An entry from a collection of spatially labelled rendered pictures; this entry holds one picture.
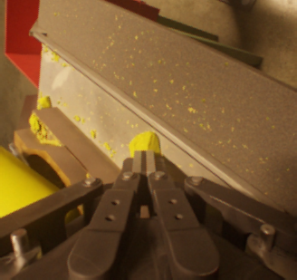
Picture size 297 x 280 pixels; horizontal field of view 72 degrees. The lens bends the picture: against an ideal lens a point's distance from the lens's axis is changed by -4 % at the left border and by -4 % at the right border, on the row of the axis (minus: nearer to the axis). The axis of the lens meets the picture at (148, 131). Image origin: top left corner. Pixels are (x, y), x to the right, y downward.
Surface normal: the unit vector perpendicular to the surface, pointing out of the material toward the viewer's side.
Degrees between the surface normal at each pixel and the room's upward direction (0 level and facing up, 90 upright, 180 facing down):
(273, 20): 0
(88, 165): 90
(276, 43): 0
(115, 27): 0
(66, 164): 90
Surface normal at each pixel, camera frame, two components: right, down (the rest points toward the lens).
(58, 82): -0.62, 0.22
